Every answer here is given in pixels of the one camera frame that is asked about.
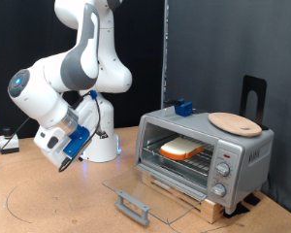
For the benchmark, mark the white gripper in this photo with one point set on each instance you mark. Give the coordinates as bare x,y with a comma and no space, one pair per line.
89,113

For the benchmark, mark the white bread slice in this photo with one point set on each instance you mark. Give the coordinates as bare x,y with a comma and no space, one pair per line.
181,149

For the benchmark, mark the silver oven timer knob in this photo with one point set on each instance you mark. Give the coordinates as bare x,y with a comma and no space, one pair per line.
218,190

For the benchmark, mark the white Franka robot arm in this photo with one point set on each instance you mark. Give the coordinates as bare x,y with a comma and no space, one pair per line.
32,97

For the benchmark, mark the silver oven temperature knob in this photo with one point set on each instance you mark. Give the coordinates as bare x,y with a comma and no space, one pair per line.
222,169

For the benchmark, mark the silver toaster oven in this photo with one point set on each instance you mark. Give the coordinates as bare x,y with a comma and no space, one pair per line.
249,155

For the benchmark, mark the black curtain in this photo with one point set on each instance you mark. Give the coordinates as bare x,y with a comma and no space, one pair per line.
16,32

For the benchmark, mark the vertical metal pole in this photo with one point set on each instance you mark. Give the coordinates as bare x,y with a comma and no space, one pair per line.
166,32

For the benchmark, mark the grey curtain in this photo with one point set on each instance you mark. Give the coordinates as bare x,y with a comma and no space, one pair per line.
216,48

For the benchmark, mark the oval wooden cutting board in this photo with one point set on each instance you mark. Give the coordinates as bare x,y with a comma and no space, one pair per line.
236,124

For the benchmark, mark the wooden slatted riser block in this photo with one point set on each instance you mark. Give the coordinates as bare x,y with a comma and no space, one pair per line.
213,210

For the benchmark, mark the black metal bookend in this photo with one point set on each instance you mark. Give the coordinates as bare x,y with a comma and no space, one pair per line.
253,84

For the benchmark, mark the black foam pad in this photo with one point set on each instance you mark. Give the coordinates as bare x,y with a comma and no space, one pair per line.
252,199
236,210

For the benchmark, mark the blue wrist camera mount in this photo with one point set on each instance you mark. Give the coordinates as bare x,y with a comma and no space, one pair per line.
75,142

